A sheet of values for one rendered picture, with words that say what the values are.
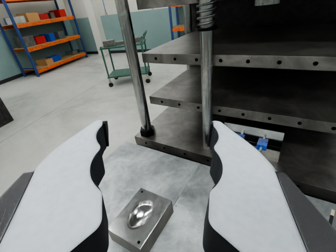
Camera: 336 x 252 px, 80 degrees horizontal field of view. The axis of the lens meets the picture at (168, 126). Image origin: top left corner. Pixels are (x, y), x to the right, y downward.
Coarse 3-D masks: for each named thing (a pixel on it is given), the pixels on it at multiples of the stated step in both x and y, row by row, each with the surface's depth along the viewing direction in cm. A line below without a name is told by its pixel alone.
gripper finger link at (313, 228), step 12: (288, 180) 8; (288, 192) 7; (300, 192) 7; (288, 204) 7; (300, 204) 7; (312, 204) 7; (300, 216) 6; (312, 216) 6; (300, 228) 6; (312, 228) 6; (324, 228) 6; (312, 240) 6; (324, 240) 6
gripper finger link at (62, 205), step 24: (96, 120) 11; (72, 144) 9; (96, 144) 9; (48, 168) 8; (72, 168) 8; (96, 168) 9; (24, 192) 7; (48, 192) 7; (72, 192) 7; (96, 192) 7; (24, 216) 6; (48, 216) 6; (72, 216) 6; (96, 216) 6; (24, 240) 5; (48, 240) 5; (72, 240) 6; (96, 240) 6
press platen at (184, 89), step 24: (192, 72) 149; (216, 72) 143; (240, 72) 138; (264, 72) 132; (288, 72) 128; (312, 72) 123; (168, 96) 118; (192, 96) 114; (216, 96) 110; (240, 96) 107; (264, 96) 104; (288, 96) 101; (312, 96) 98; (264, 120) 92; (288, 120) 87; (312, 120) 82
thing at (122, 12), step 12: (120, 0) 92; (120, 12) 94; (120, 24) 98; (132, 36) 101; (132, 48) 103; (132, 60) 106; (132, 72) 109; (144, 96) 118; (144, 108) 121; (144, 120) 125; (144, 132) 128
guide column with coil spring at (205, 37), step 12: (204, 0) 76; (204, 12) 78; (204, 36) 82; (204, 48) 85; (204, 60) 87; (204, 72) 90; (204, 84) 93; (204, 96) 97; (204, 108) 100; (204, 120) 104; (204, 132) 108; (204, 144) 112
